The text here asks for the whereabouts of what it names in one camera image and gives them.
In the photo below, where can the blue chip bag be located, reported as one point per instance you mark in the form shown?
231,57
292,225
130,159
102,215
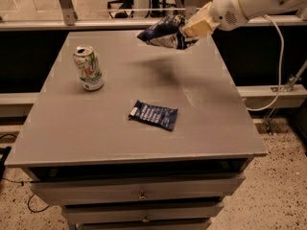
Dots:
168,33

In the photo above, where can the left metal railing bracket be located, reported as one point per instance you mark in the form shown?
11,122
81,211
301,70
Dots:
69,14

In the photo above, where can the grey drawer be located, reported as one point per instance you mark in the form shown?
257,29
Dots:
144,212
138,189

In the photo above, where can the black office chair base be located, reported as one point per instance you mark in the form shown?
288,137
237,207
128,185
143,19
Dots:
124,6

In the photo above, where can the top grey drawer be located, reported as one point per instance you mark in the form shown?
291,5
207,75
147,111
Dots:
138,189

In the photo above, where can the right metal railing bracket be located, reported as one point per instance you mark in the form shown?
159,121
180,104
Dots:
190,4

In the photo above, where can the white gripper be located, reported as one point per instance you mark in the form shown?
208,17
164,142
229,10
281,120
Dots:
227,10

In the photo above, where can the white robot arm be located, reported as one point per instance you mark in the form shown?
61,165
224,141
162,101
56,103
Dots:
255,8

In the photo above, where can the metal railing bracket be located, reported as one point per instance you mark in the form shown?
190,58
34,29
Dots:
190,4
69,14

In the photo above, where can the small dark blue snack packet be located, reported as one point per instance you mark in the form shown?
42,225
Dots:
164,117

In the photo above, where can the grey drawer cabinet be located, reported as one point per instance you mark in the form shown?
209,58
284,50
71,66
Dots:
127,136

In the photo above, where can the metal railing beam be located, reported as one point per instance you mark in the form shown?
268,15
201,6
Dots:
127,24

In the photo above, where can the middle grey drawer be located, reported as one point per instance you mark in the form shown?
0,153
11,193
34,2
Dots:
144,212

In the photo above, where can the green white soda can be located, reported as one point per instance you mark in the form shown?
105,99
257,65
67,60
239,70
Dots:
87,63

